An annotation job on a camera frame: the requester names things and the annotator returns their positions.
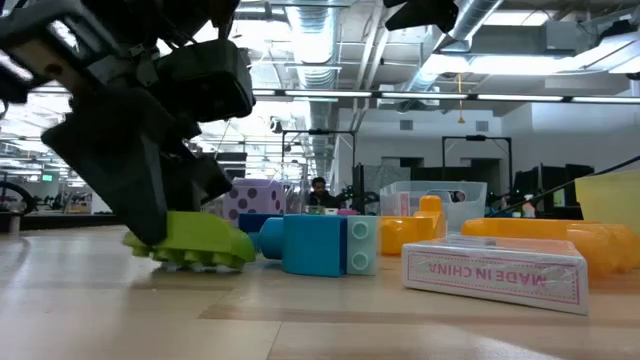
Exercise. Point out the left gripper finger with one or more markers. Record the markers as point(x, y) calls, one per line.
point(125, 165)
point(195, 182)

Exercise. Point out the lime green toy brick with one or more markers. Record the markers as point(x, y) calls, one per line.
point(200, 235)

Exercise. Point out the purple foam dice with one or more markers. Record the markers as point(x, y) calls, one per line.
point(255, 200)

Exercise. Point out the large blue toy block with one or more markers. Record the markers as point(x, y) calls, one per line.
point(255, 222)

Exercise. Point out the black office monitor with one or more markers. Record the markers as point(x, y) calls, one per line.
point(240, 157)

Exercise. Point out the green exit sign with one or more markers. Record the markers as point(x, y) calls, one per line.
point(47, 177)

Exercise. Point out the ceiling light strip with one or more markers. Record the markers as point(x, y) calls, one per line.
point(425, 95)
point(520, 97)
point(325, 93)
point(605, 99)

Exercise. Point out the tall clear plastic container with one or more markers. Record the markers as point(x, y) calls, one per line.
point(297, 190)

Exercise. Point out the person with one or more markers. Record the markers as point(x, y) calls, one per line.
point(320, 192)

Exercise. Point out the teal toy block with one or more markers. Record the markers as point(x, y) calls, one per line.
point(315, 245)

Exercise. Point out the frosted clear plastic bin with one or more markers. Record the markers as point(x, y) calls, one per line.
point(475, 210)

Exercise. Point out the white spray bottle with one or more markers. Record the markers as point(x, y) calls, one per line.
point(528, 207)

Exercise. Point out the thin black slanted rod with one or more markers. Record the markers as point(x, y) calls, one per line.
point(565, 186)

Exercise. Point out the large orange-yellow toy block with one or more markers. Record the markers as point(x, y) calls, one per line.
point(515, 228)

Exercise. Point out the yellow translucent plastic bin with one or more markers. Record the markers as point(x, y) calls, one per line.
point(610, 200)

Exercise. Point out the pink-backed wrapped card deck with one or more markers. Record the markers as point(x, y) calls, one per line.
point(490, 275)

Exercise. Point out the small yellow toy block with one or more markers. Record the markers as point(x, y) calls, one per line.
point(605, 250)

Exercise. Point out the slanted silver duct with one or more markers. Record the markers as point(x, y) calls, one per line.
point(475, 15)

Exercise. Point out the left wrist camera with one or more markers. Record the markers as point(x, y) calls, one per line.
point(205, 80)

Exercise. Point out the silver ventilation duct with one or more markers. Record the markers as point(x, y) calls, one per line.
point(315, 40)

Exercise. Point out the black gantry frame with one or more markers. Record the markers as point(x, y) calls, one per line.
point(475, 138)

